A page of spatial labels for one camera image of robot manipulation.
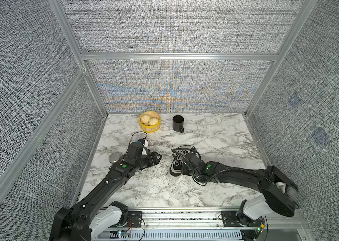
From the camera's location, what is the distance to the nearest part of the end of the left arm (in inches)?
24.6

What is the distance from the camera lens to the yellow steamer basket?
3.57ft

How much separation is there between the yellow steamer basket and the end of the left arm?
1.13ft
